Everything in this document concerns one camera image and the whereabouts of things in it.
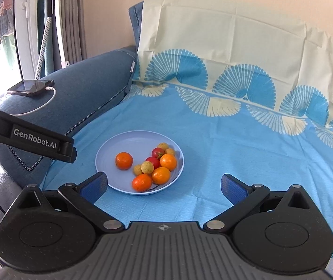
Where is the grey curtain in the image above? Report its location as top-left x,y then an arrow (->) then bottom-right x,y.
56,0 -> 89,67

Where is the white window frame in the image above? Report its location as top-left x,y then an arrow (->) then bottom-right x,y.
10,0 -> 43,82

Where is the black smartphone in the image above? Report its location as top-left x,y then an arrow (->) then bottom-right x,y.
7,80 -> 55,96

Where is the dotted white pole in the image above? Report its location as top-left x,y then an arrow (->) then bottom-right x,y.
34,0 -> 54,80

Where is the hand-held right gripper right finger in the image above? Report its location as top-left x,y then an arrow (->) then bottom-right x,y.
203,173 -> 311,234

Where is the blue fan-print bed sheet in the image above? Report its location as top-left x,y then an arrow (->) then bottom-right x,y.
39,0 -> 333,259

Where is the small orange mandarin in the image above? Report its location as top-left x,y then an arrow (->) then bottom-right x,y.
132,173 -> 152,192
115,152 -> 133,170
151,167 -> 171,185
160,153 -> 178,171

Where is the white charging cable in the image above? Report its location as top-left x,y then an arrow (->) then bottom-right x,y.
14,86 -> 57,116

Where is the blue sofa armrest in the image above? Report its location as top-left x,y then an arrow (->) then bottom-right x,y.
0,1 -> 144,186

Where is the light blue plate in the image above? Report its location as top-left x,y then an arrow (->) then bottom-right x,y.
95,131 -> 184,194

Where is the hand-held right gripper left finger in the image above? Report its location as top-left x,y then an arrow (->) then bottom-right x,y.
17,171 -> 124,234

